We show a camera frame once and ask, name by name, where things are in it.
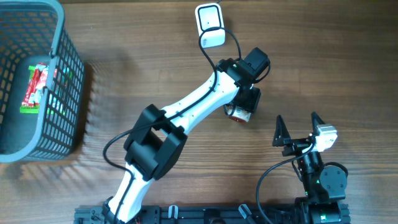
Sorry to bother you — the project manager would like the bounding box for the green gummy candy bag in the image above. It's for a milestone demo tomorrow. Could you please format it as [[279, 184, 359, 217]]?
[[19, 63, 73, 115]]

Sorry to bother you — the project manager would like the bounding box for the white barcode scanner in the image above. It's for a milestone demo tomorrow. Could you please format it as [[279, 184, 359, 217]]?
[[195, 2, 226, 48]]

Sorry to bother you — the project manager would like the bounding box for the grey plastic mesh basket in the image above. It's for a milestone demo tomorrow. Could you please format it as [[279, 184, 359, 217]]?
[[1, 1, 85, 163]]

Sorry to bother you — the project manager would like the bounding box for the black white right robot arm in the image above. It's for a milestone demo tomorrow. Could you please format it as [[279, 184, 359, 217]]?
[[272, 112, 351, 223]]

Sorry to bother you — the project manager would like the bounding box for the jar with green lid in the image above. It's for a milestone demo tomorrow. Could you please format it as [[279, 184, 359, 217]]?
[[223, 105, 251, 123]]

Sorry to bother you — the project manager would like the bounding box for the red small juice carton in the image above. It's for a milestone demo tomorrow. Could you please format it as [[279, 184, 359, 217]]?
[[20, 63, 49, 113]]

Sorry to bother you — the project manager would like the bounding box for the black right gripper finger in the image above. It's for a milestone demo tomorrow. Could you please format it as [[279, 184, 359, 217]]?
[[272, 115, 292, 147], [311, 111, 325, 134]]

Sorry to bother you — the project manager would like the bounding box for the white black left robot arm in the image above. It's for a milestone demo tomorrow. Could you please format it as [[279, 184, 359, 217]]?
[[103, 47, 271, 223]]

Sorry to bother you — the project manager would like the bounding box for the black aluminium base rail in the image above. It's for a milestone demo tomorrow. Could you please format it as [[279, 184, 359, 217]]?
[[73, 203, 351, 224]]

